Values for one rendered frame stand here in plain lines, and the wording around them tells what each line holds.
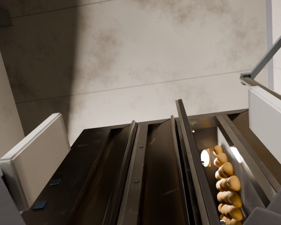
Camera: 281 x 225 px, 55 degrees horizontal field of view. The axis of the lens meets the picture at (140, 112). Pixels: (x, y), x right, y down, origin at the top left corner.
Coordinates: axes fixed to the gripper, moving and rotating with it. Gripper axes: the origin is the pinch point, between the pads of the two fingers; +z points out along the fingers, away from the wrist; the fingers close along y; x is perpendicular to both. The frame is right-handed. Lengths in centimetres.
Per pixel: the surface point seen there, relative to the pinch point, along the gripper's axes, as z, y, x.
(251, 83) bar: 80, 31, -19
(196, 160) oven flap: 69, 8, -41
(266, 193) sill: 67, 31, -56
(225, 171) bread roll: 112, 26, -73
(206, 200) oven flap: 46, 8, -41
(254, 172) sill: 81, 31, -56
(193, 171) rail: 63, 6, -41
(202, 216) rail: 40, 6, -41
